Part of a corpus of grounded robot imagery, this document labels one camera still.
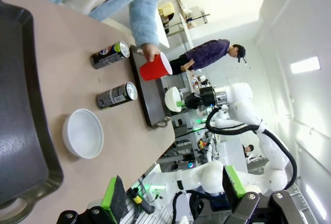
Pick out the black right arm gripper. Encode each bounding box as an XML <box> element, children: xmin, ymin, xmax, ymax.
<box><xmin>176</xmin><ymin>85</ymin><xmax>216</xmax><ymax>109</ymax></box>

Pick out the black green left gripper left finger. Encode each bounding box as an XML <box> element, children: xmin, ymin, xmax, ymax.
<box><xmin>56</xmin><ymin>175</ymin><xmax>130</xmax><ymax>224</ymax></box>

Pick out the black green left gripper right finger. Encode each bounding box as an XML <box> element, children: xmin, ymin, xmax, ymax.
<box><xmin>221</xmin><ymin>165</ymin><xmax>309</xmax><ymax>224</ymax></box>

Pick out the white bowl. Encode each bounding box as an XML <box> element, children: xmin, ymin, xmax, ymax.
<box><xmin>62</xmin><ymin>108</ymin><xmax>104</xmax><ymax>160</ymax></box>
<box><xmin>164</xmin><ymin>86</ymin><xmax>184</xmax><ymax>113</ymax></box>

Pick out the red plastic cup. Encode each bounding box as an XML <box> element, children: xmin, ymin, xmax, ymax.
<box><xmin>139</xmin><ymin>51</ymin><xmax>174</xmax><ymax>82</ymax></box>

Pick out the light blue sleeved forearm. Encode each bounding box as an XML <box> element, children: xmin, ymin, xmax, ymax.
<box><xmin>128</xmin><ymin>0</ymin><xmax>160</xmax><ymax>48</ymax></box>

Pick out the person's hand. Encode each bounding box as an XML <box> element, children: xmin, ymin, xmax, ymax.
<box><xmin>141</xmin><ymin>43</ymin><xmax>162</xmax><ymax>63</ymax></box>

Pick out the yellow black hand tool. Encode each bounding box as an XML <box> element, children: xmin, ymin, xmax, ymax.
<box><xmin>128</xmin><ymin>187</ymin><xmax>156</xmax><ymax>214</ymax></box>

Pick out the small dark serving tray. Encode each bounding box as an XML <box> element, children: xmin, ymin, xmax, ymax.
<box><xmin>129</xmin><ymin>44</ymin><xmax>172</xmax><ymax>130</ymax></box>

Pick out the seated person in black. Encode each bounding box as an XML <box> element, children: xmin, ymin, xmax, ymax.
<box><xmin>242</xmin><ymin>143</ymin><xmax>255</xmax><ymax>159</ymax></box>

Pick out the man in purple jacket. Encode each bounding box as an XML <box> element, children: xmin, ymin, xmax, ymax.
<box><xmin>169</xmin><ymin>38</ymin><xmax>247</xmax><ymax>76</ymax></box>

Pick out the black grey-label drink can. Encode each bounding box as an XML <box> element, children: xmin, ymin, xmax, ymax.
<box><xmin>96</xmin><ymin>81</ymin><xmax>138</xmax><ymax>111</ymax></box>

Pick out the metal storage shelf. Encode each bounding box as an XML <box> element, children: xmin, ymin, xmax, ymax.
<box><xmin>157</xmin><ymin>0</ymin><xmax>212</xmax><ymax>50</ymax></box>

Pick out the black blue-logo drink can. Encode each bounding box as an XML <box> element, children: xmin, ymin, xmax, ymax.
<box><xmin>91</xmin><ymin>40</ymin><xmax>131</xmax><ymax>70</ymax></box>

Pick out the large dark serving tray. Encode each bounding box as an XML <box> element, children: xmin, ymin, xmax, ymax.
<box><xmin>0</xmin><ymin>0</ymin><xmax>64</xmax><ymax>211</ymax></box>

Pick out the rectangular ceiling light panel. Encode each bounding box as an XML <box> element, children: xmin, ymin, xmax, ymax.
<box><xmin>290</xmin><ymin>56</ymin><xmax>321</xmax><ymax>74</ymax></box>

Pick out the black base cable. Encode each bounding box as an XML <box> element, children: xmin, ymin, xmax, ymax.
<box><xmin>171</xmin><ymin>192</ymin><xmax>207</xmax><ymax>224</ymax></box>

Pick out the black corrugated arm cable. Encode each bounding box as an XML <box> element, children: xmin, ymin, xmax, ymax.
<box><xmin>205</xmin><ymin>107</ymin><xmax>297</xmax><ymax>191</ymax></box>

